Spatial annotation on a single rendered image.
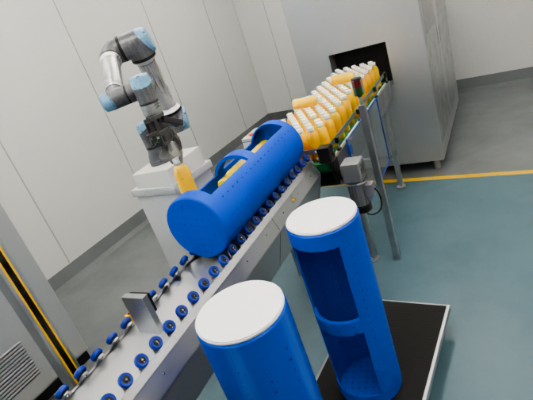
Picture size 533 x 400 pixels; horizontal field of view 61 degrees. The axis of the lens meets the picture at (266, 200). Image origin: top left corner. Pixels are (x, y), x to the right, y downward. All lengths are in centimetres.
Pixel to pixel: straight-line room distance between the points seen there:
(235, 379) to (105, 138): 405
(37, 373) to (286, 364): 219
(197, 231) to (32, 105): 315
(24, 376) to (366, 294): 221
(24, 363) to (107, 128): 273
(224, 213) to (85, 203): 326
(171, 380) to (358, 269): 75
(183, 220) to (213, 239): 15
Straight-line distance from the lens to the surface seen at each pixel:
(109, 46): 221
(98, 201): 501
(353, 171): 261
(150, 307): 160
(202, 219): 180
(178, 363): 160
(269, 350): 132
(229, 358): 132
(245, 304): 139
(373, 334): 192
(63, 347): 183
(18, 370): 325
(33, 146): 469
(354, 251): 169
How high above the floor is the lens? 181
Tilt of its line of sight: 23 degrees down
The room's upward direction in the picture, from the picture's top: 19 degrees counter-clockwise
